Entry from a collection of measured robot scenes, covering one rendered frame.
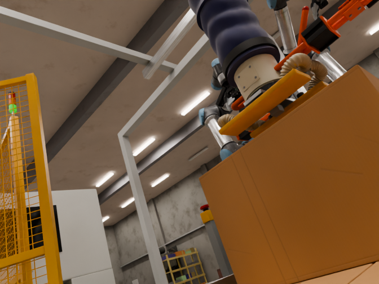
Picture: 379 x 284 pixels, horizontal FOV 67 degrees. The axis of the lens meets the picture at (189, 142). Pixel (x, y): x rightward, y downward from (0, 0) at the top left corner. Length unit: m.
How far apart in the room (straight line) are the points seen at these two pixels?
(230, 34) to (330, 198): 0.69
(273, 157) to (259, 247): 0.26
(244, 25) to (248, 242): 0.78
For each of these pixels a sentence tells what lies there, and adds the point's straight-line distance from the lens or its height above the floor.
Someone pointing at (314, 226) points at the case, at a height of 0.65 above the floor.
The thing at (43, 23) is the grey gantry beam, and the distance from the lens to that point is 3.39.
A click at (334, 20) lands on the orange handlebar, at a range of 1.05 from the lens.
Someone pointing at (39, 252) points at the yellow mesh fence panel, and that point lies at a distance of 1.64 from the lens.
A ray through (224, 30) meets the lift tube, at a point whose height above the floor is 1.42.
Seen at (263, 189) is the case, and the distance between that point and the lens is 0.87.
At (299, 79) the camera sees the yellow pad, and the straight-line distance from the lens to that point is 0.95.
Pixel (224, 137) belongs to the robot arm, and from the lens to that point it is 1.82.
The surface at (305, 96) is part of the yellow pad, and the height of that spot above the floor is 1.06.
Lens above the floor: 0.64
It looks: 25 degrees up
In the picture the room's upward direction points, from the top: 20 degrees counter-clockwise
